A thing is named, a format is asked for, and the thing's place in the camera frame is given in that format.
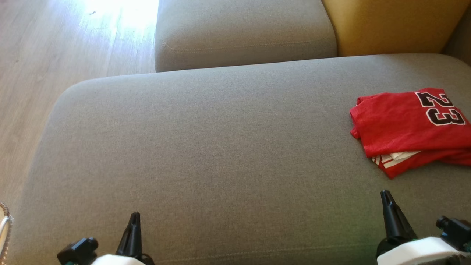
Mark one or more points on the yellow sofa backrest cushion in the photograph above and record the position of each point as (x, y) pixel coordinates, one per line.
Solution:
(386, 25)
(461, 44)

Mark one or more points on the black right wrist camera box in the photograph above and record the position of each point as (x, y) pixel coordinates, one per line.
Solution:
(456, 232)

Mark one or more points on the red white basketball jersey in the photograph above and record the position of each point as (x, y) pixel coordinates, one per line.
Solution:
(397, 121)

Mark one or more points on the grey sofa seat cushion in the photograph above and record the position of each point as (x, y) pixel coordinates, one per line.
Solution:
(239, 29)

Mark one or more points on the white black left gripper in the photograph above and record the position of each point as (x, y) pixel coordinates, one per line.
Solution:
(121, 260)

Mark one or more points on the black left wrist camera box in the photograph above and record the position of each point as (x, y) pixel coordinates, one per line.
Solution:
(79, 250)

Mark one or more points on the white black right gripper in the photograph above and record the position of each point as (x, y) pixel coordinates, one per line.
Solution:
(415, 254)

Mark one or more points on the white laundry basket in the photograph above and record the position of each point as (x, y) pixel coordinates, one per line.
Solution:
(4, 228)

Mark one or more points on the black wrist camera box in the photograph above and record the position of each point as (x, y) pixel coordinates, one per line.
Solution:
(79, 250)
(456, 232)

